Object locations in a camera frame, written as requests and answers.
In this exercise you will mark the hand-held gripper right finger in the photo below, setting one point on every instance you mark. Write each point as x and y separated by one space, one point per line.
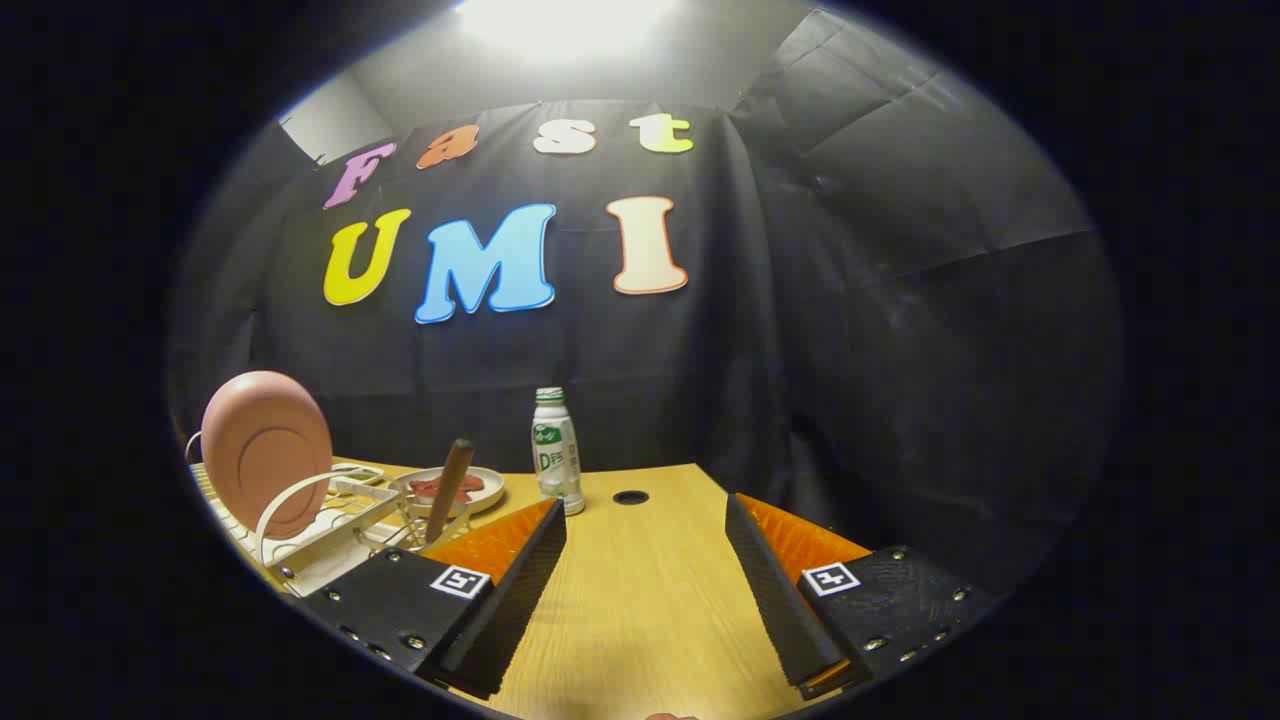
775 590

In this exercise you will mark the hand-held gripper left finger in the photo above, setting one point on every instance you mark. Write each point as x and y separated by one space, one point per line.
520 590

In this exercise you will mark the pink plate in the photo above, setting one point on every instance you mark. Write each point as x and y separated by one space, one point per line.
265 450

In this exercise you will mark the beige round plate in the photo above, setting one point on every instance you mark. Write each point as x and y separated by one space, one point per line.
492 490

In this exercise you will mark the brown meat slice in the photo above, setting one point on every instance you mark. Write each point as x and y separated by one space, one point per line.
468 482
425 492

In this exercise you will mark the white drink bottle green cap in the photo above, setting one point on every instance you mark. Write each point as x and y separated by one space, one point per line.
555 450

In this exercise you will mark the black backdrop cloth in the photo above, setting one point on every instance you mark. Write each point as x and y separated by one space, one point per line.
700 380

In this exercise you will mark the bright ceiling light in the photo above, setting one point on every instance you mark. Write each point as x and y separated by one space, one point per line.
565 25

